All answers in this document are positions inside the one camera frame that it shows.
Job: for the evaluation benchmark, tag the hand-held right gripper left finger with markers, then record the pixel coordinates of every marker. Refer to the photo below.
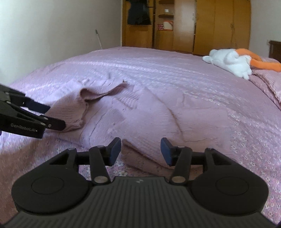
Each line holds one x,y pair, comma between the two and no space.
115,151

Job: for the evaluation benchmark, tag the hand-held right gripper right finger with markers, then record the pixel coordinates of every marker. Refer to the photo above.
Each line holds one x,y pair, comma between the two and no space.
166,153

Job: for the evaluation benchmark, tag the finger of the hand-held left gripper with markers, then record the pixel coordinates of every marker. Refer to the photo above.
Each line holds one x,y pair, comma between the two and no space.
54,124
39,107

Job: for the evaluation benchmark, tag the purple knitted cardigan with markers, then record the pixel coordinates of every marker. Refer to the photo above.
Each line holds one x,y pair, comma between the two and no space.
142,114

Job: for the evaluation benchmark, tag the purple floral bedspread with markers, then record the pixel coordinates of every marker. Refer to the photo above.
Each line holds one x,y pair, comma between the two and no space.
175,65

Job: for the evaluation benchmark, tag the thin metal rod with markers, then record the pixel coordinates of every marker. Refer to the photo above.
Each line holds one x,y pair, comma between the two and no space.
98,39

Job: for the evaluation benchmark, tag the white and orange plush toy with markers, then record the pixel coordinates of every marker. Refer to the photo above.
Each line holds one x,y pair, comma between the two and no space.
228,61

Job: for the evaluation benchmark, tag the pink quilt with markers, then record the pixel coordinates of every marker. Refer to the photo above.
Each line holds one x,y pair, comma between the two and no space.
267,81

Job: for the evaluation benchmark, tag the red and white box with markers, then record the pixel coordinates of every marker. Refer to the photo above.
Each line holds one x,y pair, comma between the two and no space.
165,25

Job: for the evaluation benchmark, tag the wooden wardrobe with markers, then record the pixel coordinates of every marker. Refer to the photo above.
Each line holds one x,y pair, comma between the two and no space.
215,26

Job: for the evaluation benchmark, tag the black hanging garment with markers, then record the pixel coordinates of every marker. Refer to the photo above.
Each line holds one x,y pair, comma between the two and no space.
138,13

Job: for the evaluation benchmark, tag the dark wooden headboard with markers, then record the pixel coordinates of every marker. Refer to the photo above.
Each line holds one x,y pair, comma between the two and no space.
275,49

